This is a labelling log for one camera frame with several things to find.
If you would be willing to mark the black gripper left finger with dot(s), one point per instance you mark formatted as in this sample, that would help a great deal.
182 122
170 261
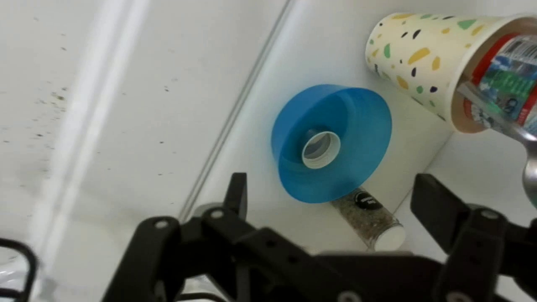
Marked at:
168 258

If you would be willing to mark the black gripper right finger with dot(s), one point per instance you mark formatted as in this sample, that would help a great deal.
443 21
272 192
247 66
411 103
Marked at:
475 241

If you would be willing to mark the silver metal spoon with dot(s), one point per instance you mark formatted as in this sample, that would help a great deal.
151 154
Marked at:
531 179

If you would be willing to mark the glass pepper shaker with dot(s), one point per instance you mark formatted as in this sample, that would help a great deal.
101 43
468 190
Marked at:
369 221

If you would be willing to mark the black stove grate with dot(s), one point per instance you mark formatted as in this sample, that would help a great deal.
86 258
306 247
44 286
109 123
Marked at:
34 269

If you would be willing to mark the white gas stove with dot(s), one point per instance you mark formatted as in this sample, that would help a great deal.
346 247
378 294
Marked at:
140 112

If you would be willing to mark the speckled paper cup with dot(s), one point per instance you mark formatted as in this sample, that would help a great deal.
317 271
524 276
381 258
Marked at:
425 56

